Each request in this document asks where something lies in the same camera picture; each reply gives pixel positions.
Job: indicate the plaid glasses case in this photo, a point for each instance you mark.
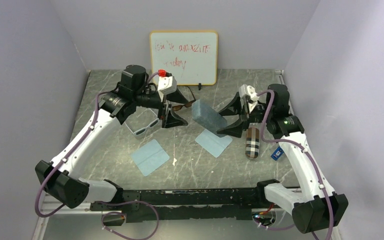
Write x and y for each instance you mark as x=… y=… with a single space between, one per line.
x=252 y=143

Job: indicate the white frame sunglasses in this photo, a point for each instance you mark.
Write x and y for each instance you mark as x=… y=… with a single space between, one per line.
x=142 y=121

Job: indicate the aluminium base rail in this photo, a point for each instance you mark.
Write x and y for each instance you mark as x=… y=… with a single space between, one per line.
x=315 y=207

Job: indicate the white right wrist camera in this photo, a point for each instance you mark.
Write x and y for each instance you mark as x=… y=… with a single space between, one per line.
x=248 y=98

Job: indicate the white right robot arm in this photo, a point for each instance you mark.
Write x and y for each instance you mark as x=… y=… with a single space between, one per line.
x=317 y=206

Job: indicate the light blue cloth left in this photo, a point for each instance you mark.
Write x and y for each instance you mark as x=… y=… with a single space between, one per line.
x=149 y=157

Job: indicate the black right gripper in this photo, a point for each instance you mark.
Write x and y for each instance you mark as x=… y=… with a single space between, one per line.
x=236 y=129

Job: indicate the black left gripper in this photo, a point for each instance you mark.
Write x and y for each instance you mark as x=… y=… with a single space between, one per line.
x=171 y=120

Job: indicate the yellow framed whiteboard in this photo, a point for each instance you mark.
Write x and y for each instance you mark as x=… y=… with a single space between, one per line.
x=190 y=56

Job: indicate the blue glasses case green lining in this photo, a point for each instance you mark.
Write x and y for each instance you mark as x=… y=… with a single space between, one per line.
x=207 y=117

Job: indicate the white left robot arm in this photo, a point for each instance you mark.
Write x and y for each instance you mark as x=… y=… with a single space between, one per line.
x=61 y=176

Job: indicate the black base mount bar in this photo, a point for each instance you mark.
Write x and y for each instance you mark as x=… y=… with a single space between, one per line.
x=213 y=203

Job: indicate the light blue cloth right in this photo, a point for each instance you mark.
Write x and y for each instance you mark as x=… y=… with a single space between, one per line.
x=212 y=143

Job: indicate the small blue card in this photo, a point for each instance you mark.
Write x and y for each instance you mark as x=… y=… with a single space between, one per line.
x=277 y=154

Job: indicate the light blue cloth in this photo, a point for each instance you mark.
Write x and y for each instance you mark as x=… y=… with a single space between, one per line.
x=149 y=157
x=212 y=143

